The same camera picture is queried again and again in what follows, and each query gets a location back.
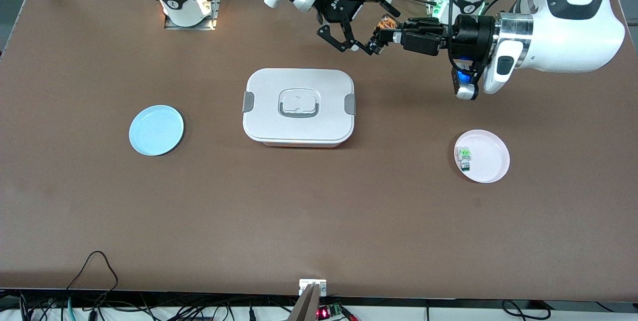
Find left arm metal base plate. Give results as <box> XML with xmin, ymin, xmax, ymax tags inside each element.
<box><xmin>425</xmin><ymin>0</ymin><xmax>455</xmax><ymax>18</ymax></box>

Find white lunch box grey latches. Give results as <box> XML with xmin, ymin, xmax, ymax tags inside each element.
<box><xmin>242</xmin><ymin>68</ymin><xmax>357</xmax><ymax>148</ymax></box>

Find light pink round plate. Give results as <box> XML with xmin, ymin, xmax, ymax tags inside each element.
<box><xmin>454</xmin><ymin>129</ymin><xmax>510</xmax><ymax>184</ymax></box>

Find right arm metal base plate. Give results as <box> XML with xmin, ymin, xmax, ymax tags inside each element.
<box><xmin>164</xmin><ymin>0</ymin><xmax>223</xmax><ymax>31</ymax></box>

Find grey metal camera bar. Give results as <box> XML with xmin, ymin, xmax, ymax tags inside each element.
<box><xmin>288</xmin><ymin>283</ymin><xmax>322</xmax><ymax>321</ymax></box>

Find black coiled cable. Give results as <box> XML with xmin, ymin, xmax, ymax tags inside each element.
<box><xmin>501</xmin><ymin>300</ymin><xmax>552</xmax><ymax>320</ymax></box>

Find black looped thin cable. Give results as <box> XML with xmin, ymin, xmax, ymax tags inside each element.
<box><xmin>65</xmin><ymin>251</ymin><xmax>119</xmax><ymax>321</ymax></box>

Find red display electronics board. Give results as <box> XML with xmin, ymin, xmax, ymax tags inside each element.
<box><xmin>317</xmin><ymin>303</ymin><xmax>345</xmax><ymax>320</ymax></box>

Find light blue round plate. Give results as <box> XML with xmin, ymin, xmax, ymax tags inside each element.
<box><xmin>129</xmin><ymin>105</ymin><xmax>184</xmax><ymax>157</ymax></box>

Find white table edge bracket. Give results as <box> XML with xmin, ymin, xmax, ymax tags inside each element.
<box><xmin>299</xmin><ymin>279</ymin><xmax>327</xmax><ymax>297</ymax></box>

